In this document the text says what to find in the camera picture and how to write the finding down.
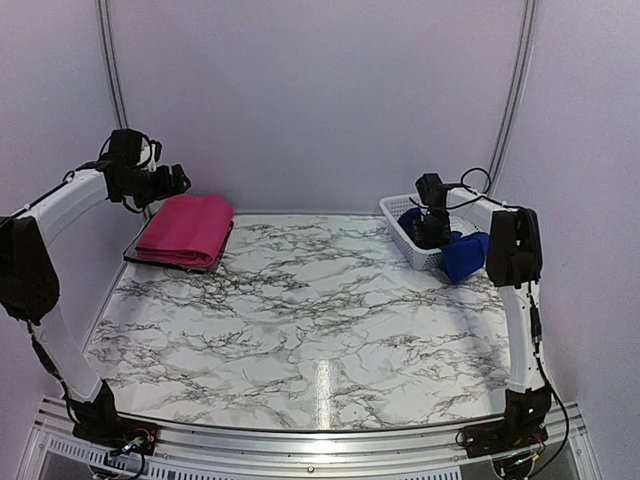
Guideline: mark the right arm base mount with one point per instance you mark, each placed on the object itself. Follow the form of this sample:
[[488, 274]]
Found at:
[[516, 430]]

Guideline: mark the folded grey polo shirt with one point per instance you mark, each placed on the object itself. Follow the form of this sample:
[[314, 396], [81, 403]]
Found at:
[[130, 255]]

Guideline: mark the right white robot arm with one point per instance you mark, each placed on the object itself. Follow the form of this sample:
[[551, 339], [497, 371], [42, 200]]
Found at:
[[513, 264]]

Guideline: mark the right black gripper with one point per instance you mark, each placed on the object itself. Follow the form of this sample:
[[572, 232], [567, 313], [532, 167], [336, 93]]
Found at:
[[420, 236]]

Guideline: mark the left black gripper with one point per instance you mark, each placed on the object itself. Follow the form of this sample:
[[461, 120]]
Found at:
[[164, 189]]

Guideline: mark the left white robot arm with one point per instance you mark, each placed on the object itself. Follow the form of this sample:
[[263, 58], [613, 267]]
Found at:
[[126, 172]]

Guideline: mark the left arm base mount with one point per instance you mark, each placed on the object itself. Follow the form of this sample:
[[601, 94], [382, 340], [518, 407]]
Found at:
[[126, 435]]

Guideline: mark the right aluminium corner post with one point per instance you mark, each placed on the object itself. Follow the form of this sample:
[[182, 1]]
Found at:
[[515, 92]]

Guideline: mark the white plastic laundry basket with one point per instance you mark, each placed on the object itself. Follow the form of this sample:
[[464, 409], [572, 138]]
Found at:
[[402, 216]]

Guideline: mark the blue garment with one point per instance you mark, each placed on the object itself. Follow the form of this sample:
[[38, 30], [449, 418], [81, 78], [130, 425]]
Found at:
[[465, 256]]

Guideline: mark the aluminium front frame rail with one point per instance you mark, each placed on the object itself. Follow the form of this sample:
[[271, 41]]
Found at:
[[191, 451]]

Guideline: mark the pink trousers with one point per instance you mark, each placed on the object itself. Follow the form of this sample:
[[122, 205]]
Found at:
[[187, 231]]

